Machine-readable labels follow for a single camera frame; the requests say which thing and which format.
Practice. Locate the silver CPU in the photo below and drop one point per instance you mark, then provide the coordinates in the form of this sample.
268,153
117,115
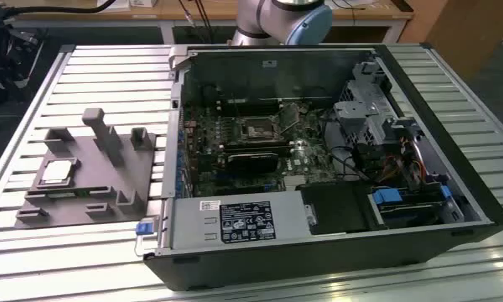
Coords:
58,171

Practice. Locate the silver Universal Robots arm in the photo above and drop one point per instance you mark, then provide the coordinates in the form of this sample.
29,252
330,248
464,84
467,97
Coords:
276,19

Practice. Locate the black RAM slot bank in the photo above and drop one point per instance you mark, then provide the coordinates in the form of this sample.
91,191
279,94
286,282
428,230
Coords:
251,107
255,148

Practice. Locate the CPU socket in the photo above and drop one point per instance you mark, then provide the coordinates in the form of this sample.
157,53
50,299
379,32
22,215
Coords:
256,132

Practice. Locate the small white box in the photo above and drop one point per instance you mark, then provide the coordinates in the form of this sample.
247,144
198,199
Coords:
142,3

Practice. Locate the gray parts rack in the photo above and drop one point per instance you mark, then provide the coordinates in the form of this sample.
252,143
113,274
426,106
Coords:
95,176

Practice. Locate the green RAM stick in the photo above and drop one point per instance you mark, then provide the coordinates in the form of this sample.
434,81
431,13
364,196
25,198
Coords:
82,192

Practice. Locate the thin metal locking lever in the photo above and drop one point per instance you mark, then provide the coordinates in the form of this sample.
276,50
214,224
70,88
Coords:
236,108

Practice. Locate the blue case latch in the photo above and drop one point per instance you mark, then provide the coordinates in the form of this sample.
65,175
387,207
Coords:
145,228

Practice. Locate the black graphics card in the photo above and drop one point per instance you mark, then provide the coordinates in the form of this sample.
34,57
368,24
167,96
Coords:
251,163

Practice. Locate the silver power supply unit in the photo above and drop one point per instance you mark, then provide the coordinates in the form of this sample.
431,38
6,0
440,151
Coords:
193,226

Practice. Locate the green motherboard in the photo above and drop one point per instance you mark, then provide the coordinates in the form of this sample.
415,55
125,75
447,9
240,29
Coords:
310,157

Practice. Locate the small silver heatsink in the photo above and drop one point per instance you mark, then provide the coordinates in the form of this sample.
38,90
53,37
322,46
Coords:
296,182

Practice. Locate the silver metal drive cage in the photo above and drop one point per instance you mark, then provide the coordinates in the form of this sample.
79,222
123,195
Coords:
354,110

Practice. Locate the wooden desk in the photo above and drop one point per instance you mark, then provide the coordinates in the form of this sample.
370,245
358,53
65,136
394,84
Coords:
372,12

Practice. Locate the black plastic shroud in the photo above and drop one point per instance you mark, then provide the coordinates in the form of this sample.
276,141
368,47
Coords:
335,207

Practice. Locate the black open PC case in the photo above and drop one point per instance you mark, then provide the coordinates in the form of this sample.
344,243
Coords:
276,267

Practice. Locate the blue disk carrier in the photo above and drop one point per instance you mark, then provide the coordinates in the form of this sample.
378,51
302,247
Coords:
387,198

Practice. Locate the brown wooden cabinet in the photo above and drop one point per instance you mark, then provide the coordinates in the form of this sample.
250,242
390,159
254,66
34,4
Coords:
473,31

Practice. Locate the blue plastic clip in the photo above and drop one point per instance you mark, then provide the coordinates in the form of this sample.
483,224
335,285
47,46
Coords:
444,193

